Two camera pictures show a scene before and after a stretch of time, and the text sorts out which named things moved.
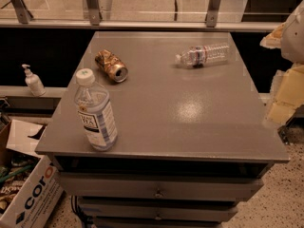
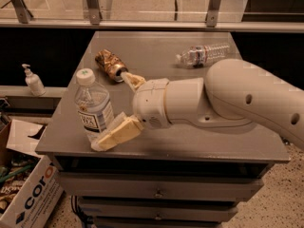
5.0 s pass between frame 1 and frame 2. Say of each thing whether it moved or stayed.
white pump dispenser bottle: stayed
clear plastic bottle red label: stayed
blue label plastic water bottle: stayed
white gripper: moved
